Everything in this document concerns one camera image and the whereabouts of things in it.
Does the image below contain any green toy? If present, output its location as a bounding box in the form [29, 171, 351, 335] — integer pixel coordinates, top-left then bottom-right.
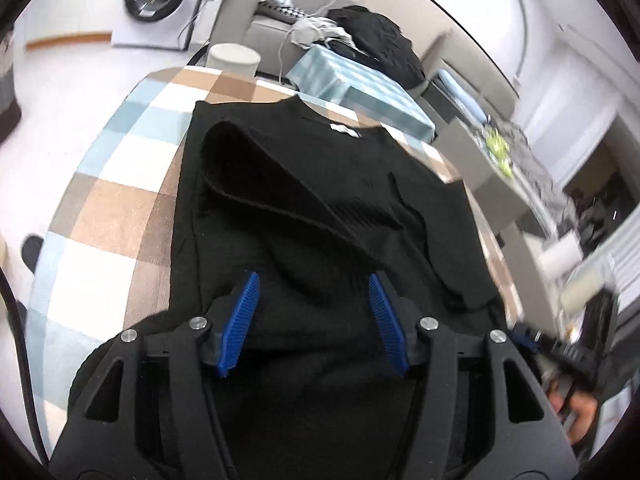
[484, 126, 513, 178]

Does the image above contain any white round stool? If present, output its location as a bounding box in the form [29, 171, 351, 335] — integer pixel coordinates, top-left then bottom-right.
[205, 42, 262, 78]

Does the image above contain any grey side cabinet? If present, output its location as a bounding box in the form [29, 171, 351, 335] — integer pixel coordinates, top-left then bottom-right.
[433, 118, 558, 238]

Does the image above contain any black knit sweater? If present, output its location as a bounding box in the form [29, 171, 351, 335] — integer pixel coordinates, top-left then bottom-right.
[67, 95, 511, 480]

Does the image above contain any black slipper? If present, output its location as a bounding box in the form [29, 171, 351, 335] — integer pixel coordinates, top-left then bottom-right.
[21, 234, 43, 273]

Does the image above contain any black cable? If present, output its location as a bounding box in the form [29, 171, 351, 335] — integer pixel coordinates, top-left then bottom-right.
[0, 263, 51, 466]

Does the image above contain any white paper towel roll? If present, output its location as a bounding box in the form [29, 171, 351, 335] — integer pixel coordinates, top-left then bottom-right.
[538, 231, 584, 281]

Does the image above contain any teal checkered cloth table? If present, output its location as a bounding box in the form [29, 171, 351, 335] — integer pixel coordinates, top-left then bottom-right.
[286, 46, 435, 143]

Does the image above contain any checkered tablecloth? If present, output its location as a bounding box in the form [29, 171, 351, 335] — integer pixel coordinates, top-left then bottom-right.
[24, 65, 522, 441]

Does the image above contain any white washing machine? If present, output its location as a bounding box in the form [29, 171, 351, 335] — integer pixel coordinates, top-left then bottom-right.
[111, 0, 202, 51]

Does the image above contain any person right hand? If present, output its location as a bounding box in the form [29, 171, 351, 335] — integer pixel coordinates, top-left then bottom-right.
[547, 386, 598, 445]

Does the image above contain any black jacket on sofa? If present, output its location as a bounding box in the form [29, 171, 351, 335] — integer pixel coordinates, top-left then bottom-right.
[326, 6, 426, 90]

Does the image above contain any grey white clothes pile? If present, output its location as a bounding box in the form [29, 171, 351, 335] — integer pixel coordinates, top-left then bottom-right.
[203, 0, 354, 50]

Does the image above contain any grey sofa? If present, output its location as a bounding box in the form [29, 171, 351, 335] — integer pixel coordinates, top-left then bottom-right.
[209, 0, 305, 78]

